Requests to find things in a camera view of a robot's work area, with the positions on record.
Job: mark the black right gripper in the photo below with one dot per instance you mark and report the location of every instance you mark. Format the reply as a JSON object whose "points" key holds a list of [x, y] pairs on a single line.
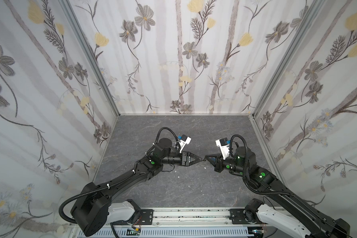
{"points": [[218, 162]]}

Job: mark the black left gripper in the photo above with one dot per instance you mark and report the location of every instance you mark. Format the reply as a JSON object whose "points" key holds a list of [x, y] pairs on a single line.
{"points": [[184, 159]]}

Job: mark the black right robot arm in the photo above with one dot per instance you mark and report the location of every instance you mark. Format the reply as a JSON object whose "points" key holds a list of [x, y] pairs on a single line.
{"points": [[305, 221]]}

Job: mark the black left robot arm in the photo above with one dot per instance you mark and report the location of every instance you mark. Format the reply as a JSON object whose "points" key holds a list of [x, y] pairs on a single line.
{"points": [[91, 207]]}

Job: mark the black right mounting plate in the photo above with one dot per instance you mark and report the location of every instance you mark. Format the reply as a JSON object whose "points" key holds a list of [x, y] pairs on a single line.
{"points": [[237, 216]]}

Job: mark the black mounting plate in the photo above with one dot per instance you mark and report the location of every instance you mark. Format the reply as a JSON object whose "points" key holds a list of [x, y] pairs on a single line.
{"points": [[237, 216], [146, 217]]}

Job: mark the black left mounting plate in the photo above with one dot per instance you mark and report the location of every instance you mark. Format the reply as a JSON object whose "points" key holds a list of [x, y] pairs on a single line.
{"points": [[146, 217]]}

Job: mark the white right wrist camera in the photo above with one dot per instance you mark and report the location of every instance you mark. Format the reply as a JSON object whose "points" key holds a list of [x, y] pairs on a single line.
{"points": [[224, 146]]}

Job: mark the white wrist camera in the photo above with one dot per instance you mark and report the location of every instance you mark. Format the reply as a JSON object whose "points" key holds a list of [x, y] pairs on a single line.
{"points": [[224, 146], [183, 141]]}

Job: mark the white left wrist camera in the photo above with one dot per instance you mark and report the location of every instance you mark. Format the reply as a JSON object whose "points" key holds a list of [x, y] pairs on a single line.
{"points": [[183, 141]]}

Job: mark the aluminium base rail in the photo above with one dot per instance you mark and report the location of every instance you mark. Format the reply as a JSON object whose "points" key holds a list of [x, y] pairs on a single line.
{"points": [[127, 214]]}

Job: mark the white slotted cable duct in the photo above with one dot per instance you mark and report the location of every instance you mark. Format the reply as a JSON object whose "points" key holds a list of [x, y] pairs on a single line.
{"points": [[185, 232]]}

